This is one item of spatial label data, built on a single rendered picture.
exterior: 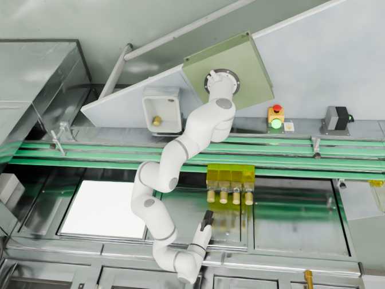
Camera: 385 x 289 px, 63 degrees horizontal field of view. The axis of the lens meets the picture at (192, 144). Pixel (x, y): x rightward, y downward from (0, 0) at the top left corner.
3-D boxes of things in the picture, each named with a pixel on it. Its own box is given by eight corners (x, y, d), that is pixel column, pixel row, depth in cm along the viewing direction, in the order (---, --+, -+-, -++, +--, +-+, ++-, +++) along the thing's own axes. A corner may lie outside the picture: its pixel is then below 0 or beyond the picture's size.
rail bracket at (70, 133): (71, 132, 177) (55, 162, 161) (61, 108, 165) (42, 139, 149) (79, 132, 176) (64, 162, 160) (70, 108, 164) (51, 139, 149)
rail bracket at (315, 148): (307, 138, 149) (312, 159, 139) (311, 127, 143) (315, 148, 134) (317, 138, 148) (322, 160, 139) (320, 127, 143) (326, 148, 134)
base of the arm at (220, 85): (197, 76, 135) (193, 98, 125) (221, 61, 128) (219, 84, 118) (218, 100, 143) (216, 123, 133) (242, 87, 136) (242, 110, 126)
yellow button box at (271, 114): (267, 117, 158) (267, 127, 153) (268, 105, 153) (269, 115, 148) (281, 117, 157) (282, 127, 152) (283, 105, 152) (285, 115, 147)
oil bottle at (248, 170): (242, 160, 164) (242, 194, 149) (243, 152, 160) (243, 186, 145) (253, 160, 163) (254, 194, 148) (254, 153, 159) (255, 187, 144)
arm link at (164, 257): (179, 221, 110) (197, 261, 120) (149, 218, 117) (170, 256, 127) (167, 240, 104) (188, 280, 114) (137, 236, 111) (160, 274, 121)
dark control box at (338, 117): (323, 118, 155) (327, 129, 149) (327, 105, 149) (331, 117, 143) (341, 118, 154) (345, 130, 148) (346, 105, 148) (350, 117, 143)
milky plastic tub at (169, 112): (152, 120, 168) (148, 132, 162) (144, 85, 152) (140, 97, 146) (184, 121, 166) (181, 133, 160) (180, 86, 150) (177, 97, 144)
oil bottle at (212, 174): (209, 158, 166) (205, 191, 151) (208, 151, 162) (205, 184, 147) (219, 159, 165) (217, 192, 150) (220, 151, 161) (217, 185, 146)
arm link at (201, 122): (169, 149, 113) (173, 117, 102) (215, 122, 126) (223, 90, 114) (188, 166, 109) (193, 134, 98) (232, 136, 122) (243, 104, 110)
